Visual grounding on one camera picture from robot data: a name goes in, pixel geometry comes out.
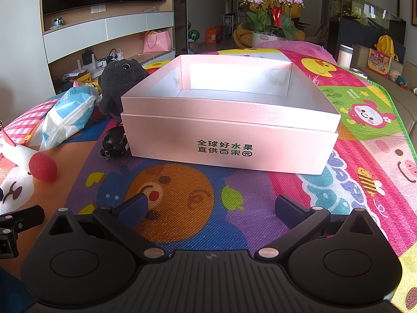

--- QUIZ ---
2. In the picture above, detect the glass aquarium on black stand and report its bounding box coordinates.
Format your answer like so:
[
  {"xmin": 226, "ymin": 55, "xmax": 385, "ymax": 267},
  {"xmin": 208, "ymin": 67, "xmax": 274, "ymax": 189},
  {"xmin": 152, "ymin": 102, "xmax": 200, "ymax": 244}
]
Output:
[{"xmin": 329, "ymin": 0, "xmax": 407, "ymax": 62}]

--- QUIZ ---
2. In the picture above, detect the red ball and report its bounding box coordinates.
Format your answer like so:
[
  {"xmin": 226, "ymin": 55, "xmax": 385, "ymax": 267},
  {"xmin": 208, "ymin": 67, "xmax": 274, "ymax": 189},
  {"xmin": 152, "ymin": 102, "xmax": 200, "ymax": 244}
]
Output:
[{"xmin": 29, "ymin": 153, "xmax": 58, "ymax": 182}]

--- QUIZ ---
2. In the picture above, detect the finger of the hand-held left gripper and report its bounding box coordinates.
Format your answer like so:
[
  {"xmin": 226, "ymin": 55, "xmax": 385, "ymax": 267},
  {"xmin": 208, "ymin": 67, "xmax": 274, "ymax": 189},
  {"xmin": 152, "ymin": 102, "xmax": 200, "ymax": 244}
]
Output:
[{"xmin": 0, "ymin": 205, "xmax": 45, "ymax": 258}]

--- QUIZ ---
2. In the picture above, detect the pink shopping bag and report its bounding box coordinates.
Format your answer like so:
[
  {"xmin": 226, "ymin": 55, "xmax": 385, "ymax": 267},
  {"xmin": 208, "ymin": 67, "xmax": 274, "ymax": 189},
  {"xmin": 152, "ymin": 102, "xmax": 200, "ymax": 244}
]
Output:
[{"xmin": 143, "ymin": 30, "xmax": 173, "ymax": 53}]

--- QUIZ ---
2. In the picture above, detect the colourful printed bag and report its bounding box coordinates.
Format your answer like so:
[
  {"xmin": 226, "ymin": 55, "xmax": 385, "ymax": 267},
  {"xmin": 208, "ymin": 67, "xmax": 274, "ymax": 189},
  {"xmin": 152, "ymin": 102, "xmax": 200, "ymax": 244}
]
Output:
[{"xmin": 366, "ymin": 48, "xmax": 392, "ymax": 78}]

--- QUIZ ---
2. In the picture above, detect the black plush toy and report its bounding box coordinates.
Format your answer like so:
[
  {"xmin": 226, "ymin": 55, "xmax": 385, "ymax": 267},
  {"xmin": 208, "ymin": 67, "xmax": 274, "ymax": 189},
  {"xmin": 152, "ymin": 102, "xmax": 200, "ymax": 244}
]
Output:
[{"xmin": 99, "ymin": 59, "xmax": 151, "ymax": 126}]

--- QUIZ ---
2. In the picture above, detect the colourful cartoon play mat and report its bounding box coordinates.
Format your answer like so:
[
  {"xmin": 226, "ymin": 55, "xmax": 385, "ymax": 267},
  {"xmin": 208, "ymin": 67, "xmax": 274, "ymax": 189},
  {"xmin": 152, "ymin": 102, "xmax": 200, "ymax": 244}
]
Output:
[{"xmin": 0, "ymin": 41, "xmax": 417, "ymax": 313}]

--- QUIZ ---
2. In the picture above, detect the potted purple orchid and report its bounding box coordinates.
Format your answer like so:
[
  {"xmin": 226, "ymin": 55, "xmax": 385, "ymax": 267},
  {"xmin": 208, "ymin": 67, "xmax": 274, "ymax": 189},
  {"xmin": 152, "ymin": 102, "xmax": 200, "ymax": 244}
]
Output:
[{"xmin": 238, "ymin": 0, "xmax": 305, "ymax": 44}]

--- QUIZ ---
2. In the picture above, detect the small doll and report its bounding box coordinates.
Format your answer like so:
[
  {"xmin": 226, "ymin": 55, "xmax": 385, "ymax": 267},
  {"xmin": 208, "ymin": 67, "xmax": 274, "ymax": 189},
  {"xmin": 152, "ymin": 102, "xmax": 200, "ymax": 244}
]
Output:
[{"xmin": 389, "ymin": 70, "xmax": 409, "ymax": 90}]

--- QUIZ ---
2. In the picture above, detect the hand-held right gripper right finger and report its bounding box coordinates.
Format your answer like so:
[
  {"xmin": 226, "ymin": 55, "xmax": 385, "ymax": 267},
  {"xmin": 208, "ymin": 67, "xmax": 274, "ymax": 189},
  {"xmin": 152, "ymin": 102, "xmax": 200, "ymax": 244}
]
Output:
[{"xmin": 254, "ymin": 194, "xmax": 370, "ymax": 261}]

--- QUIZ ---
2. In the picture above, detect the yellow backpack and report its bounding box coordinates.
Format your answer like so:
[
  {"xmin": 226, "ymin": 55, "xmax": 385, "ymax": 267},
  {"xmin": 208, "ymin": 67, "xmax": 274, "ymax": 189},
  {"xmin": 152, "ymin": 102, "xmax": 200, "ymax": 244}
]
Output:
[{"xmin": 375, "ymin": 35, "xmax": 398, "ymax": 61}]

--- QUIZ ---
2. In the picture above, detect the small black toy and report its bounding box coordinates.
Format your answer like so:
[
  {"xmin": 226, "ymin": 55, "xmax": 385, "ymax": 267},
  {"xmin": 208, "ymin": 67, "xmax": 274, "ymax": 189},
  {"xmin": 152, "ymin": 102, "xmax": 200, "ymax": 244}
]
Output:
[{"xmin": 101, "ymin": 127, "xmax": 129, "ymax": 160}]

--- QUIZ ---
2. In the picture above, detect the blue white wet wipes pack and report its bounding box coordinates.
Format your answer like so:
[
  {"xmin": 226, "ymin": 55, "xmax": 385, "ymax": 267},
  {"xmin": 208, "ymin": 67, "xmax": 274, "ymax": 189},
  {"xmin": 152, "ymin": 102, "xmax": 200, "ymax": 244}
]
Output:
[{"xmin": 39, "ymin": 88, "xmax": 100, "ymax": 152}]

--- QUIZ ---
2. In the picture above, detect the pink cardboard box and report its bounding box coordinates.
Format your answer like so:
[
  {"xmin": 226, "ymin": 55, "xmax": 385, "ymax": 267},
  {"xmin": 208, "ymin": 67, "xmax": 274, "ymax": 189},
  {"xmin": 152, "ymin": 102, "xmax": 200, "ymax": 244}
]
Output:
[{"xmin": 120, "ymin": 54, "xmax": 341, "ymax": 173}]

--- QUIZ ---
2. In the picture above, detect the beige sofa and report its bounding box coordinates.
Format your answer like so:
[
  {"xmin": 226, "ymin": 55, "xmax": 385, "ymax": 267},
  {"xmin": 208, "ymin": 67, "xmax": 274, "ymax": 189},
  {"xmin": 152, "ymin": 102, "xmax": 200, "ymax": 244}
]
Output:
[{"xmin": 350, "ymin": 44, "xmax": 417, "ymax": 157}]

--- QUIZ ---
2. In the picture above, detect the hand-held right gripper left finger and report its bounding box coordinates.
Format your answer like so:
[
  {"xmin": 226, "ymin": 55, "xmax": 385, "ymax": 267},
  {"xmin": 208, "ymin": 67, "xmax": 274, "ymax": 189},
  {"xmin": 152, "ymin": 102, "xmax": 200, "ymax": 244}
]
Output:
[{"xmin": 49, "ymin": 193, "xmax": 165, "ymax": 261}]

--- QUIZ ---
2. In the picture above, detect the white cylinder appliance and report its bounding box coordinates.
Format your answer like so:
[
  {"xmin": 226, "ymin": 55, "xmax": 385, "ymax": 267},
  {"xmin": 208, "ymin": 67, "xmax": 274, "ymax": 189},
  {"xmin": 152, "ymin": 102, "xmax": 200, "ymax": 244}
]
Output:
[{"xmin": 337, "ymin": 44, "xmax": 354, "ymax": 67}]

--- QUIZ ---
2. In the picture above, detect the wooden television cabinet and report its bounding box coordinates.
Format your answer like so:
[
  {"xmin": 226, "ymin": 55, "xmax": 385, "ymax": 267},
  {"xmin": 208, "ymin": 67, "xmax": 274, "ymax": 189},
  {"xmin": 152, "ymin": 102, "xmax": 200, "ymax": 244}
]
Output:
[{"xmin": 41, "ymin": 0, "xmax": 175, "ymax": 95}]

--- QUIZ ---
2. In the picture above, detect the white cylinder tube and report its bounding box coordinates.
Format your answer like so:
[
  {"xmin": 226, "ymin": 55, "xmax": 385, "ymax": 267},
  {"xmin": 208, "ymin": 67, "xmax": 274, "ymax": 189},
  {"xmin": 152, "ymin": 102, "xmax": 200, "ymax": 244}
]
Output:
[{"xmin": 0, "ymin": 130, "xmax": 36, "ymax": 173}]

